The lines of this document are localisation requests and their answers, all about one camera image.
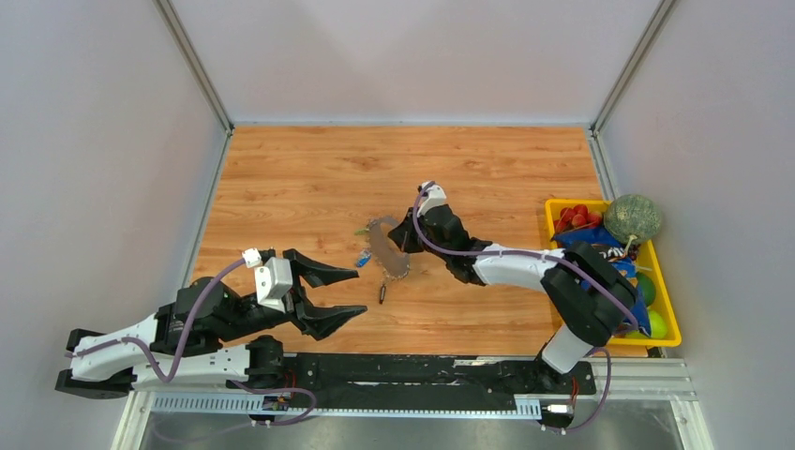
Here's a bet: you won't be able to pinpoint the green melon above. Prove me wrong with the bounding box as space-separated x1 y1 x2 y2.
603 194 663 245

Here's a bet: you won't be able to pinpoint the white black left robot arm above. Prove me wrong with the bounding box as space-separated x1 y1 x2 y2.
54 248 368 399

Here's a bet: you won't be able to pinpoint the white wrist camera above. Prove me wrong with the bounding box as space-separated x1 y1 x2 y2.
242 247 293 313
412 181 447 218

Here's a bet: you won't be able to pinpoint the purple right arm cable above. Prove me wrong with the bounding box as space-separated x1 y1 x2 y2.
412 183 641 434

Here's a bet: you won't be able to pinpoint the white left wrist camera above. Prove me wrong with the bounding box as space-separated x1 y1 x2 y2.
242 247 293 313

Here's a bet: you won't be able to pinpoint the yellow plastic bin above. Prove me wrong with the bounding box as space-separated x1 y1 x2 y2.
544 198 683 348

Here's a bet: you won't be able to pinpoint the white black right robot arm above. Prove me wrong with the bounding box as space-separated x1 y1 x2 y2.
387 204 639 392

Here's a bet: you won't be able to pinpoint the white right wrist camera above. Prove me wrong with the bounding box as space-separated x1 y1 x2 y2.
412 181 447 218

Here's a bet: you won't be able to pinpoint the blue key tag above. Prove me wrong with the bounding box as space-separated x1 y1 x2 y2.
354 248 372 268

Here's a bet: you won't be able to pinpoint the red strawberries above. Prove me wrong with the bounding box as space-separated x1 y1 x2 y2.
553 203 603 233

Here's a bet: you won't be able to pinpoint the light green lime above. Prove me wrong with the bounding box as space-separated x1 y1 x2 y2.
625 309 668 339

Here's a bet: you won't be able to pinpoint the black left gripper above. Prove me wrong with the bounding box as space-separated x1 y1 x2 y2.
219 247 370 342

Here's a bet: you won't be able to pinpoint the blue chips bag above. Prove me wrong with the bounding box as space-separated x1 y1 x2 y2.
550 226 653 338

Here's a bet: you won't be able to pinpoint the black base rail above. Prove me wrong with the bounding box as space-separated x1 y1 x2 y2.
230 351 597 414

